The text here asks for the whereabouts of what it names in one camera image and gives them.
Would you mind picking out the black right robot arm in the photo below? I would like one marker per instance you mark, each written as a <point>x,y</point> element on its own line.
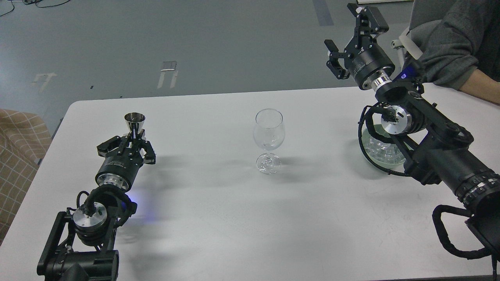
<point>435,148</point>

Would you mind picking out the steel cocktail jigger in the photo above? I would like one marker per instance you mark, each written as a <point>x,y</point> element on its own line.
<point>135,121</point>

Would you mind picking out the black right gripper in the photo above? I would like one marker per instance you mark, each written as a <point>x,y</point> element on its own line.
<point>363,54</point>

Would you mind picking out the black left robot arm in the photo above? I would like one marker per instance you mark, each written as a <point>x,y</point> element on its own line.
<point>80,246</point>

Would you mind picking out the white office chair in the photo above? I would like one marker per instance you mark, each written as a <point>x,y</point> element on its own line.
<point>403,45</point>

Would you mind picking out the beige checkered cloth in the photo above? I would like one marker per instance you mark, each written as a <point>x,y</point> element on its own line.
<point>24,142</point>

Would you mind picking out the person in grey sweater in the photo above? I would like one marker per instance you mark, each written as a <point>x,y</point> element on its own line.
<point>460,41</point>

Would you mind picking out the green bowl of ice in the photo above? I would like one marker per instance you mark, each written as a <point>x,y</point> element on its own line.
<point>385,155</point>

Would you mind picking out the clear wine glass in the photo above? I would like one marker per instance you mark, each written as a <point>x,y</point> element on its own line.
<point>268,134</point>

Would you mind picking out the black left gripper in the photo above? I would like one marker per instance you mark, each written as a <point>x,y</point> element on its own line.
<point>121,164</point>

